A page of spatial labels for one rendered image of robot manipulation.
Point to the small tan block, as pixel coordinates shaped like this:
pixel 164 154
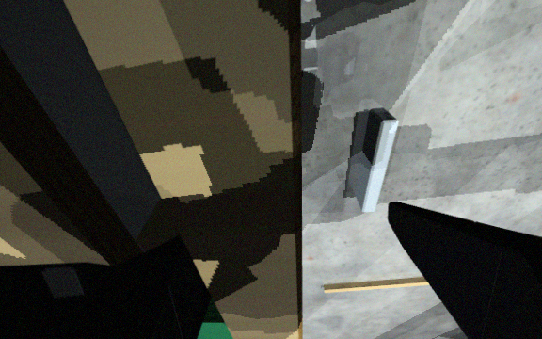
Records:
pixel 158 230

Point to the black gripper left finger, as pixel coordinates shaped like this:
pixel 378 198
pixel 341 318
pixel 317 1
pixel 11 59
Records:
pixel 158 294

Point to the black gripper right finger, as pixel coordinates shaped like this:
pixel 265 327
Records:
pixel 488 278

